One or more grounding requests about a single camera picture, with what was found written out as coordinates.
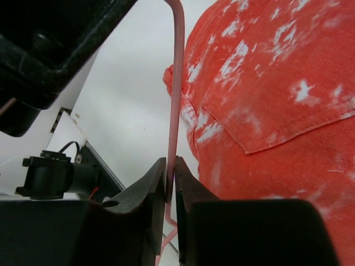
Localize pink wire hanger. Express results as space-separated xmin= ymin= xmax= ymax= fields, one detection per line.
xmin=161 ymin=0 xmax=185 ymax=251

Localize orange tie-dye trousers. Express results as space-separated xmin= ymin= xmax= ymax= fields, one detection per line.
xmin=180 ymin=1 xmax=354 ymax=265

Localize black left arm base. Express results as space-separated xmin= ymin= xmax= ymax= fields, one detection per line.
xmin=15 ymin=141 xmax=124 ymax=203

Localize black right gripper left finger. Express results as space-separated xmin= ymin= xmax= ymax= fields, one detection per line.
xmin=1 ymin=158 xmax=166 ymax=265

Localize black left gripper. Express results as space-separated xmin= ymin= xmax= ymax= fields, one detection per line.
xmin=1 ymin=0 xmax=134 ymax=137

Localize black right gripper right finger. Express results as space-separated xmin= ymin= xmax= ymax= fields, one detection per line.
xmin=175 ymin=157 xmax=340 ymax=265

